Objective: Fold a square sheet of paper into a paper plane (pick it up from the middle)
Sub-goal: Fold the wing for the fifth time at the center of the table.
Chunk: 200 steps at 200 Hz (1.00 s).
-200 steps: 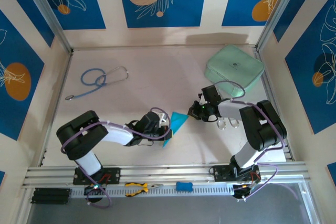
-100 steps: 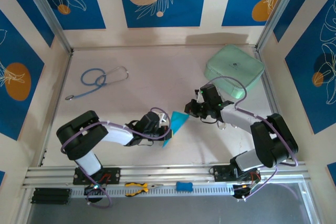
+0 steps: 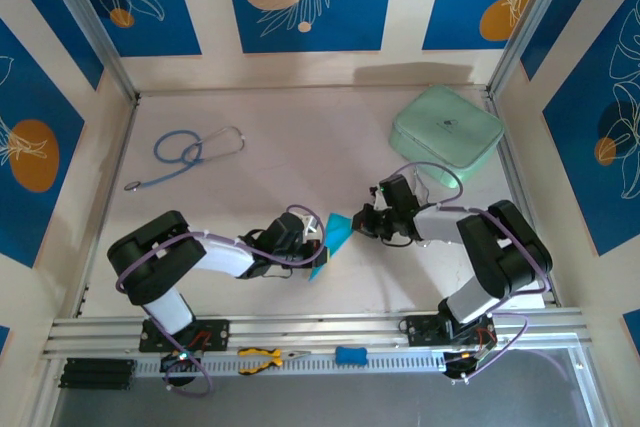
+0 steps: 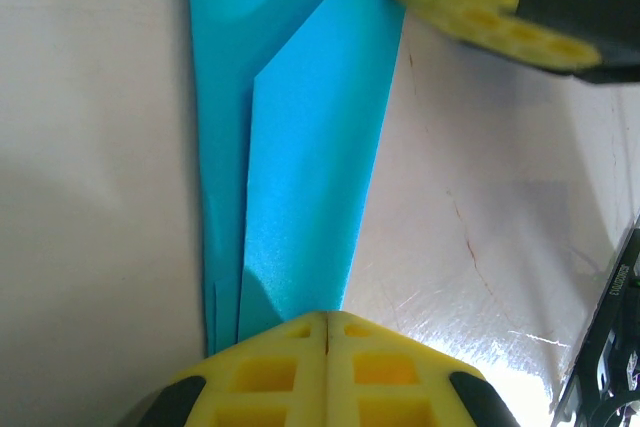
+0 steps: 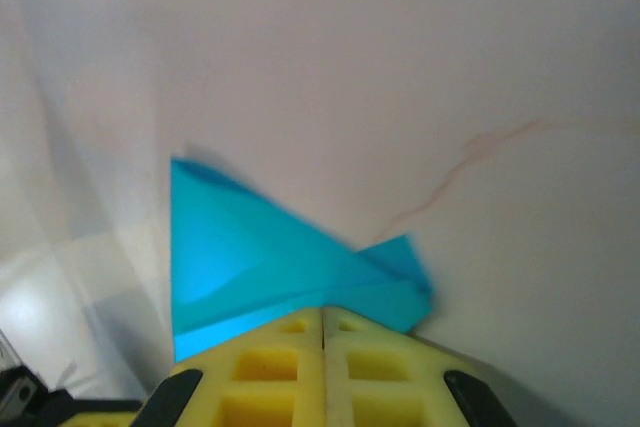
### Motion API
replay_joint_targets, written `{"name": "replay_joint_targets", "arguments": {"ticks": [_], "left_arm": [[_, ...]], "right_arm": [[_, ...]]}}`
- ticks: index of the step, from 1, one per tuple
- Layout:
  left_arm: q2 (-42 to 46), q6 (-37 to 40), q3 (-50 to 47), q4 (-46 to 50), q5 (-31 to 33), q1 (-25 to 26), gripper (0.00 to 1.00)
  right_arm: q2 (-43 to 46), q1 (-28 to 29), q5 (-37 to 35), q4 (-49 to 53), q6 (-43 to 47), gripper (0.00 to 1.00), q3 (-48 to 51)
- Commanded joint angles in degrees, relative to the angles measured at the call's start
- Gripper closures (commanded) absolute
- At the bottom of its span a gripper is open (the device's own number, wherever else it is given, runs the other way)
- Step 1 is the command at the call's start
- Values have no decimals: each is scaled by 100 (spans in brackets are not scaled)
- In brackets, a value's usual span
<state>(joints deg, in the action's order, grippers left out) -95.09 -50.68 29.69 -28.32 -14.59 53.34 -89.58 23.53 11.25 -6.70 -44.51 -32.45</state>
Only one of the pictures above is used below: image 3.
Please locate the blue cloth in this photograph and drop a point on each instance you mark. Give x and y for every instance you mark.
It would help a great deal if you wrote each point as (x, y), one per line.
(337, 232)

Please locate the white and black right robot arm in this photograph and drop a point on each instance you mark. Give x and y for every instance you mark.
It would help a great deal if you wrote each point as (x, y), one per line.
(505, 257)

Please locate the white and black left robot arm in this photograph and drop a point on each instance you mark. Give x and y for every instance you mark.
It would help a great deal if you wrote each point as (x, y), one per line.
(150, 262)

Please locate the blue bone shaped block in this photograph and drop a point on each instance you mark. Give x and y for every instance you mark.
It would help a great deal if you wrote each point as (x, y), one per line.
(350, 355)

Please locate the mint green zip case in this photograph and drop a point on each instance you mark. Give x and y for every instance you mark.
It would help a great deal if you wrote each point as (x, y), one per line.
(445, 117)

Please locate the blue stethoscope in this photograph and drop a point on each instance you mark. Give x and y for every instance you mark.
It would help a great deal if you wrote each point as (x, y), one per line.
(132, 186)

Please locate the black ribbed block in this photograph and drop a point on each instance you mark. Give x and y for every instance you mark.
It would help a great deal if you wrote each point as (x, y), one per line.
(95, 374)

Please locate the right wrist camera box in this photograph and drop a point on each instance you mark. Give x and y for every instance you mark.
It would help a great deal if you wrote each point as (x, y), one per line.
(379, 198)

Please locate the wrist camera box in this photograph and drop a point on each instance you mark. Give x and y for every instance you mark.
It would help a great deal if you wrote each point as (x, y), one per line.
(311, 226)
(379, 198)

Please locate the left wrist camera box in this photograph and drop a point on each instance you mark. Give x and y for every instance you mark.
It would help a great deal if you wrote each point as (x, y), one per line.
(311, 226)

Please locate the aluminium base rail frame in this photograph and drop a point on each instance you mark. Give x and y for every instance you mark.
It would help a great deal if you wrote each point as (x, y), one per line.
(310, 327)

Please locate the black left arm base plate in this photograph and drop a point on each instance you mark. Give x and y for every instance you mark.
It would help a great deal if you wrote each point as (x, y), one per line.
(220, 334)

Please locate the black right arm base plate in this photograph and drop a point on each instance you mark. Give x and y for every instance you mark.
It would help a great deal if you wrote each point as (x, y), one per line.
(417, 329)

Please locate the aluminium side rail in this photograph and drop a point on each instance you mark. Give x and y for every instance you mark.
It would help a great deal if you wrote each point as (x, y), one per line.
(515, 172)
(121, 152)

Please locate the aluminium corner post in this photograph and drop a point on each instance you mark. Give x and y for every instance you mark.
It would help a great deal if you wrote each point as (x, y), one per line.
(85, 7)
(530, 12)

